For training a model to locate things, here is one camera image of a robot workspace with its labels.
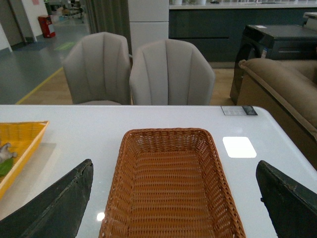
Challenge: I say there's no red box on floor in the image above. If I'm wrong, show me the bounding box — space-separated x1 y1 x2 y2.
38 15 55 38

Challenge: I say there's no grey toy animal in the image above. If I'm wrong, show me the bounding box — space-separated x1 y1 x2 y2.
0 143 17 163

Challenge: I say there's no grey upholstered chair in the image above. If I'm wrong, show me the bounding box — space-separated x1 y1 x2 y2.
129 39 215 106
63 32 131 105

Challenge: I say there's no green leaf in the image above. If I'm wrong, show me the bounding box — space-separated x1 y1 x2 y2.
0 158 14 177

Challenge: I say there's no right grey upholstered chair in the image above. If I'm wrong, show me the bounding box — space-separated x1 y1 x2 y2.
129 39 215 106

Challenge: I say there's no table label sticker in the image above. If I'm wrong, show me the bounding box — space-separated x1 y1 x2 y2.
221 106 258 116

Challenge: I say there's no yellow woven basket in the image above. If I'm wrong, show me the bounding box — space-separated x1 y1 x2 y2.
0 121 49 197

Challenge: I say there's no brown wicker basket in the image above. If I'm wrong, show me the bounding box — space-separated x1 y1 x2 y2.
99 128 246 238

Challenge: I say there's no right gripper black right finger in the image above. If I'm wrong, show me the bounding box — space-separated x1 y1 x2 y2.
256 160 317 238

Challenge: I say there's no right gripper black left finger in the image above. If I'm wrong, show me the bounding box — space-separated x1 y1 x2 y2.
0 159 94 238

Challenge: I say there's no white pillar cabinet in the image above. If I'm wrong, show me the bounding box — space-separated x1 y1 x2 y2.
128 0 169 55

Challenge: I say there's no black appliance cabinet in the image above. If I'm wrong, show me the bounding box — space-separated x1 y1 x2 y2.
230 25 317 104

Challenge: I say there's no left grey upholstered chair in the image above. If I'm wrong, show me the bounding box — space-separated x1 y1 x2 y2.
63 32 131 105

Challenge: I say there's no dark grey counter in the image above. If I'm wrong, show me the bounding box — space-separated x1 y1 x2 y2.
169 0 317 63

